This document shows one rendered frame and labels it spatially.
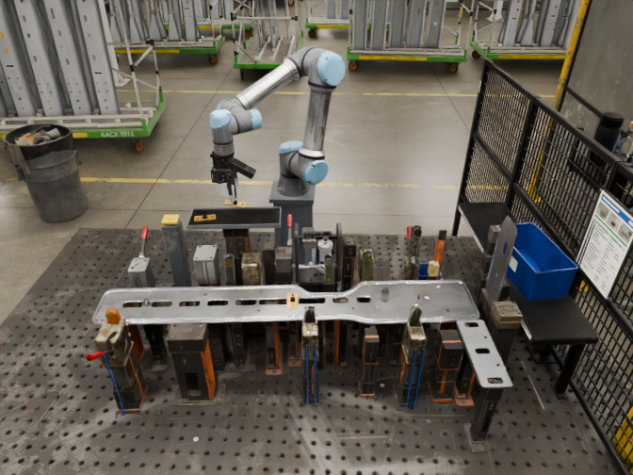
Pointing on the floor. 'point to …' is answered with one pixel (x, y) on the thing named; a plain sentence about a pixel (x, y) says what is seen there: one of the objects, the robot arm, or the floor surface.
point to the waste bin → (48, 169)
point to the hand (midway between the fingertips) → (235, 199)
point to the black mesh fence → (544, 353)
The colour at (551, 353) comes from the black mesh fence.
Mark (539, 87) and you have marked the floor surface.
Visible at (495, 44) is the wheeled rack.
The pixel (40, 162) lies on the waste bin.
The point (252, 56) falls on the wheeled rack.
